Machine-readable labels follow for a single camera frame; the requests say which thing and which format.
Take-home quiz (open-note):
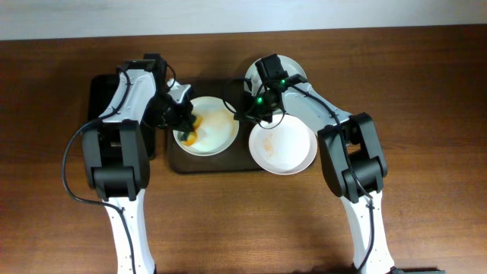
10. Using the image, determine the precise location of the green yellow sponge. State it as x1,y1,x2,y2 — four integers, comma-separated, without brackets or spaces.
178,114,202,146

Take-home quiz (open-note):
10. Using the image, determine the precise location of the white plate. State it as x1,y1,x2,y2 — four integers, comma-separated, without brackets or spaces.
173,96,239,157

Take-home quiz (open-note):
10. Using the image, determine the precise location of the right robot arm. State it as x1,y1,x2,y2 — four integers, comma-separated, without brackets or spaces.
233,54,394,273

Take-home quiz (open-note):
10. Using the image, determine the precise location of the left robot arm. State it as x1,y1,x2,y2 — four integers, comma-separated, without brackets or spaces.
81,53,202,273

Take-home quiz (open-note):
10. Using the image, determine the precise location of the black small tray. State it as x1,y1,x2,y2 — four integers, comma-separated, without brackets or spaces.
87,74,156,160

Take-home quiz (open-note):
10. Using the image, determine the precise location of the dark brown tray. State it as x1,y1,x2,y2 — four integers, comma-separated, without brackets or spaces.
165,78,262,174

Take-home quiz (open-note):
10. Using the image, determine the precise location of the pink plate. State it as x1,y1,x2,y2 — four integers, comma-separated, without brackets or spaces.
248,113,318,175

